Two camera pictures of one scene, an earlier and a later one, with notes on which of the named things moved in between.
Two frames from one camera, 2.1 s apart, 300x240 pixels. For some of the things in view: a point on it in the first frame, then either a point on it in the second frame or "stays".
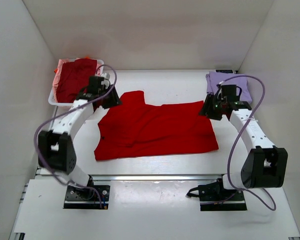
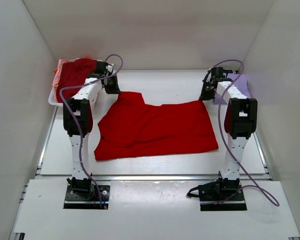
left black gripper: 115,100 to 115,90
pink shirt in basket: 56,77 stays
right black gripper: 207,108 to 203,96
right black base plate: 214,197 stays
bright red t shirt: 133,129 stays
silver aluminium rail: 133,178 stays
